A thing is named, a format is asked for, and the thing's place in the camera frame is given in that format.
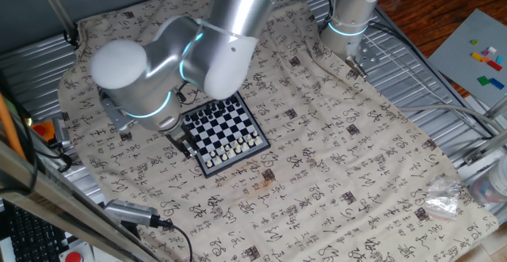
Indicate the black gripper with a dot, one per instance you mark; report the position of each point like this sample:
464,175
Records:
180,139

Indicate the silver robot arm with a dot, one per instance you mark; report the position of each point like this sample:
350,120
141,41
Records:
245,4

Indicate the black white magnetic chessboard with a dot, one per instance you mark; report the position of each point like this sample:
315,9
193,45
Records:
233,131

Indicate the white chess rook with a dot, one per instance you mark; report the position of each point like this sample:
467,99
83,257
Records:
209,164
258,139

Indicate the white chess knight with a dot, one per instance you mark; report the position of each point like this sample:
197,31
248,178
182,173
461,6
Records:
251,143
217,160

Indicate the white chess bishop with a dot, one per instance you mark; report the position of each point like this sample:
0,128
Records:
244,146
224,156

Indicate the black chess knight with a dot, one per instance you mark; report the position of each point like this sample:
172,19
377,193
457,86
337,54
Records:
195,115
227,101

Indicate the white chess queen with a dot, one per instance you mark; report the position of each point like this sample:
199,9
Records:
231,153

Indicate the black chess queen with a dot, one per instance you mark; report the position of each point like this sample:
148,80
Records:
208,108

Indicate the white chess king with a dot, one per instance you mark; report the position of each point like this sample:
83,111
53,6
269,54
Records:
238,149

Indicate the black chess king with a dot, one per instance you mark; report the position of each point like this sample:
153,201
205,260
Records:
214,106

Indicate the beige calligraphy print tablecloth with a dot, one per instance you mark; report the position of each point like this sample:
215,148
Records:
317,155

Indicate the grey emergency stop box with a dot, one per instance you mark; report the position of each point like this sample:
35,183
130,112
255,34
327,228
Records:
73,256

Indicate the black computer keyboard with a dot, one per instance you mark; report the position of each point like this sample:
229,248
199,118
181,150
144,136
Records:
31,234

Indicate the orange wooden stick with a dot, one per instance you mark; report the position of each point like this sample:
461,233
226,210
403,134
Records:
10,129

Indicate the thin grey metal pole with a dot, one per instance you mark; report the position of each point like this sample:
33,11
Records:
55,4

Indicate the silver base mounting plate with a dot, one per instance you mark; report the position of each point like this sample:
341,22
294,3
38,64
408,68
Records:
370,54

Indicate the clear plastic bag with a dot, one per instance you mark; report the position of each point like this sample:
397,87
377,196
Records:
441,198

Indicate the grey lego baseplate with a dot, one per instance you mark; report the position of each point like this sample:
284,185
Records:
455,60

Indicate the clear plastic storage tub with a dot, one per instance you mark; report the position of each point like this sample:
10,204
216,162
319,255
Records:
483,194

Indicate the large green lego brick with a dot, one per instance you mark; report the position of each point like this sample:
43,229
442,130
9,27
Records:
483,80

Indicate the yellow lego brick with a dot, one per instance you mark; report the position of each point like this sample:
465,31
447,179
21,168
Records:
476,56

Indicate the orange lego brick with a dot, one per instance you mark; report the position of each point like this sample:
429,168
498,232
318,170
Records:
485,59

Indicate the white plastic jar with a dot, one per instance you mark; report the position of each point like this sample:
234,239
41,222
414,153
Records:
500,181

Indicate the blue lego brick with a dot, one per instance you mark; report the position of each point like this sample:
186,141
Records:
496,83

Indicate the red lego brick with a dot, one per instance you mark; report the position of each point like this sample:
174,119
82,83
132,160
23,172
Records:
494,65

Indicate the white lego brick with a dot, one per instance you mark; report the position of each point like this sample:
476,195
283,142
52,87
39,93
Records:
492,49

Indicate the cyan lego brick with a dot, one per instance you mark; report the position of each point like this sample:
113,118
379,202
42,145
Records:
500,59

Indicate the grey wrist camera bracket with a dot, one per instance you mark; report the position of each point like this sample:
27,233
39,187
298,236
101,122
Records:
115,115

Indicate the silver ribbed camera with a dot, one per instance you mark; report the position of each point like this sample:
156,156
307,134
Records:
130,212

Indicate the mounted side camera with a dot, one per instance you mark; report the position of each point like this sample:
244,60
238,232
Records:
61,132

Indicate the wide aluminium frame beam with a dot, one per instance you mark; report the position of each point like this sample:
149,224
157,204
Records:
47,202

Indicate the aluminium frame profile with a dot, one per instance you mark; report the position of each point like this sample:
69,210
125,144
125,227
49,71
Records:
497,109
487,147

